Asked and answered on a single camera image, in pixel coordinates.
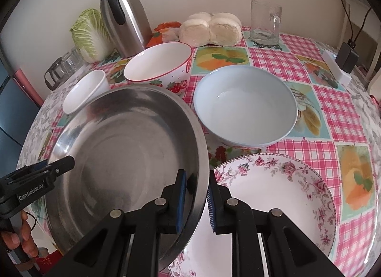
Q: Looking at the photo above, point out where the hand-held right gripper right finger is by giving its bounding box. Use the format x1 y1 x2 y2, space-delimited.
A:
207 176 349 277

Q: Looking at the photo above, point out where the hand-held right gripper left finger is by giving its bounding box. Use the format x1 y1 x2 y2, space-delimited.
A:
58 169 188 277

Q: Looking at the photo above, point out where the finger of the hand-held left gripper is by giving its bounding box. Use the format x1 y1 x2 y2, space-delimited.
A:
45 156 75 177
22 160 50 172

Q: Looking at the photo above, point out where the stainless steel basin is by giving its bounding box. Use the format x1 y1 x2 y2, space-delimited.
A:
45 84 210 268

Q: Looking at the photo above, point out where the floral rimmed white plate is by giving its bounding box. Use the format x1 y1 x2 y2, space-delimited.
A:
168 152 337 277

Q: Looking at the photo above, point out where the strawberry print white bowl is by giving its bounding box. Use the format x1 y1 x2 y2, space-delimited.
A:
123 42 193 94

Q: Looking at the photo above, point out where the person's left hand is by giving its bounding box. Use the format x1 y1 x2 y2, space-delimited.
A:
0 210 33 259

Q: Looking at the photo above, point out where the glass teapot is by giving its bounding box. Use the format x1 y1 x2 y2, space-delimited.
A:
45 56 71 90

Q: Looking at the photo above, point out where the clear drinking glass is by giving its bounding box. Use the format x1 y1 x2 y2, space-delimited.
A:
62 52 78 71
71 46 87 67

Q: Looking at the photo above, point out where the napa cabbage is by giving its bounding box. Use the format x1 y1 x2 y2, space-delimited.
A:
70 8 115 63

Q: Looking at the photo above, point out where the pink checked tablecloth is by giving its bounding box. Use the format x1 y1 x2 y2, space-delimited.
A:
45 25 378 277

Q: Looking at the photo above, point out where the stainless steel thermos jug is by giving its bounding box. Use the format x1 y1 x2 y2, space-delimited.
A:
97 0 153 58

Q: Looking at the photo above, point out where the translucent plastic packet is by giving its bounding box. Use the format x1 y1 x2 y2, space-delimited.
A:
162 28 180 43

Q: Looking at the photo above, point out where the orange snack packet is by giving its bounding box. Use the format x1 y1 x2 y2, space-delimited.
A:
152 21 182 46

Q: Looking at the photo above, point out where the bag of steamed buns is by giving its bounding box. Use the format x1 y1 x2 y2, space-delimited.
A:
179 12 243 46

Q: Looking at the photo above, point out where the white power strip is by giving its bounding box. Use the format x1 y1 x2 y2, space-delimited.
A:
321 50 352 85

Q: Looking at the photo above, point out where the glass mug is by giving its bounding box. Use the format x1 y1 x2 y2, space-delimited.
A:
249 0 283 46

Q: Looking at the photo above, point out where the black charger adapter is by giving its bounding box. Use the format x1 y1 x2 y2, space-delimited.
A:
336 41 359 72

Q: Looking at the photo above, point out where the black cable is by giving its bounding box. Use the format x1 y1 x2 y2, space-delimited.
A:
332 0 373 47

